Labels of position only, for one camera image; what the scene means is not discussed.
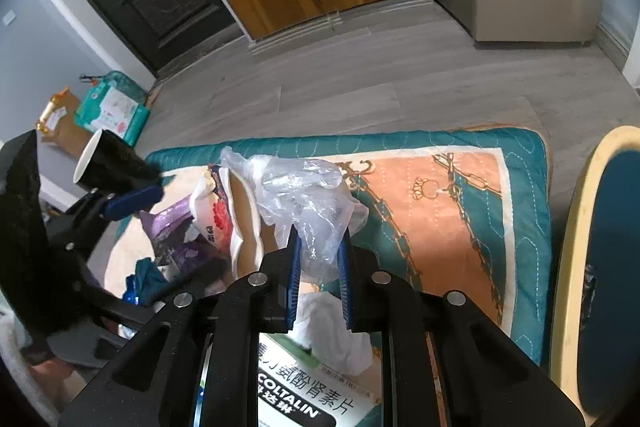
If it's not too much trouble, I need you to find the purple wrapper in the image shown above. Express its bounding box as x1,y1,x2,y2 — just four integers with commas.
139,199,211,278

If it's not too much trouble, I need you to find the teal orange printed mat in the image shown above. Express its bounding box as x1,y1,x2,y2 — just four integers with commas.
105,127,553,368

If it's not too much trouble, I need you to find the black paper cup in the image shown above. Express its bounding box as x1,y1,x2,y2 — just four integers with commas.
74,129,162,194

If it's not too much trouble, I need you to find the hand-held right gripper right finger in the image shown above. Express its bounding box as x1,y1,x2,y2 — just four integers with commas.
337,232,586,427

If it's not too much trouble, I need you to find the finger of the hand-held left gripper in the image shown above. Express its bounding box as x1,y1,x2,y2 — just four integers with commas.
47,185,166,253

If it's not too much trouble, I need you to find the green white medicine box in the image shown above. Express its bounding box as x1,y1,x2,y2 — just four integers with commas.
255,332,386,427

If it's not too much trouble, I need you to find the white tissue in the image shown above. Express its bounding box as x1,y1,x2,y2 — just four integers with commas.
295,289,376,375

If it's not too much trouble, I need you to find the clear plastic bag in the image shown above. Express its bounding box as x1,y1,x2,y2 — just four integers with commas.
220,146,370,283

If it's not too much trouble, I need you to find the gold foil packet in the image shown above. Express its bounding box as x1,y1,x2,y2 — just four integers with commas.
37,87,71,135

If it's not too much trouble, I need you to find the green wipes package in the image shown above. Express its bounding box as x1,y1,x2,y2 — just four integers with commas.
75,71,151,146

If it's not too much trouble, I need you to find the dark teal wrapper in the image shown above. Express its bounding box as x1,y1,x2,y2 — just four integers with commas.
134,257,168,305

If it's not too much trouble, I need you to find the cardboard box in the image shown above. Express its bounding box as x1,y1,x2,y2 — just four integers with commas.
35,87,101,158

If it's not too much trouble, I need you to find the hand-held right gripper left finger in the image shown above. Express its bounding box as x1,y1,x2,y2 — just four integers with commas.
57,224,303,427

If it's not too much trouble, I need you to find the blue bin with yellow rim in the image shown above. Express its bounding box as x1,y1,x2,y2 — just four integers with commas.
550,125,640,418

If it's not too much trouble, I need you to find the white red-print paper bag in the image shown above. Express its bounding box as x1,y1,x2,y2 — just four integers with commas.
192,164,266,280

